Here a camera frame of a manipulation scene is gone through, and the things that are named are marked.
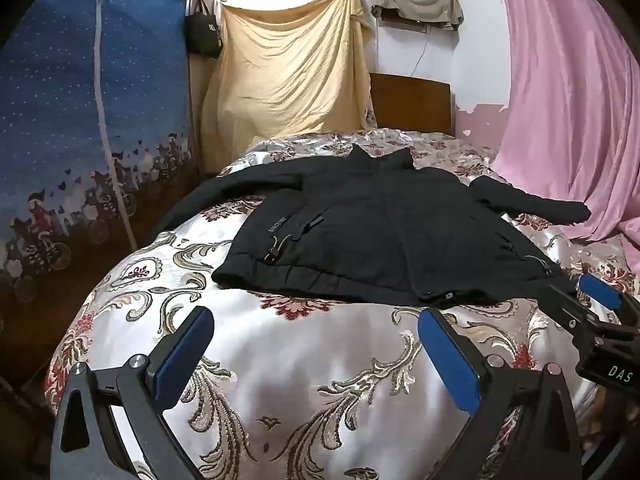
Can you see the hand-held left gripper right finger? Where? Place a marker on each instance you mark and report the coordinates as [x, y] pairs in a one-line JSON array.
[[450, 360]]

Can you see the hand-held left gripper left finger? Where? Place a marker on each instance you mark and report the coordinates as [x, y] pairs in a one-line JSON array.
[[183, 355]]

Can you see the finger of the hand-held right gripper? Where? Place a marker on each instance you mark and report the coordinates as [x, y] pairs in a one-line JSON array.
[[572, 312], [600, 291]]

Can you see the black jacket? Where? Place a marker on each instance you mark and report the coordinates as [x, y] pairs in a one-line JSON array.
[[375, 230]]

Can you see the floral satin bedspread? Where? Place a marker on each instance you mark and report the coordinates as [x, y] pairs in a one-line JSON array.
[[280, 360]]

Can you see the pink curtain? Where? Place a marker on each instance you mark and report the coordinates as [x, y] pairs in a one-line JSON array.
[[570, 85]]

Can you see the brown wooden headboard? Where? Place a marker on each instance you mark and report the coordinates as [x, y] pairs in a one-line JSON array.
[[410, 105]]

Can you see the blue printed wardrobe cover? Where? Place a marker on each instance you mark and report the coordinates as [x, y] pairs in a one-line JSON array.
[[60, 110]]

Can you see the yellow hanging cloth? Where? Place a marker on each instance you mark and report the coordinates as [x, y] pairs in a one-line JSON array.
[[290, 70]]

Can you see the black hanging bag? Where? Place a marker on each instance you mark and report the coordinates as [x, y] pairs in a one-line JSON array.
[[204, 32]]

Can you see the olive hanging cloth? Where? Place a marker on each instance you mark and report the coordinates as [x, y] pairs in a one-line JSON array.
[[420, 2]]

